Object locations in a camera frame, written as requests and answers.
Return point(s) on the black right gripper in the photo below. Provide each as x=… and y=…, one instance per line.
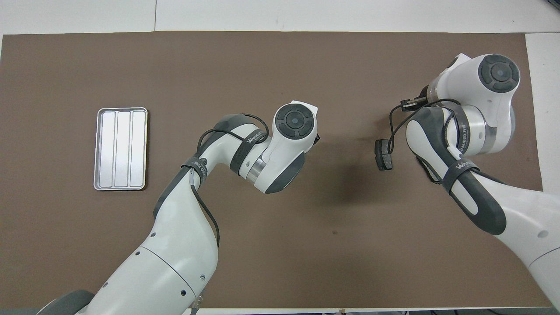
x=413, y=105

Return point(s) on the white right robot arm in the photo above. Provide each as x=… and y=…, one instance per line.
x=525, y=218

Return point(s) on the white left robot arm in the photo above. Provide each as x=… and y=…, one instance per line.
x=183, y=245

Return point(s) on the silver metal tray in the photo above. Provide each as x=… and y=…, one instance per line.
x=124, y=148

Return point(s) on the short dark brake pad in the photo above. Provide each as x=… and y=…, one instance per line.
x=383, y=157

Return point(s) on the brown table mat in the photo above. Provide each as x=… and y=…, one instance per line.
x=218, y=70

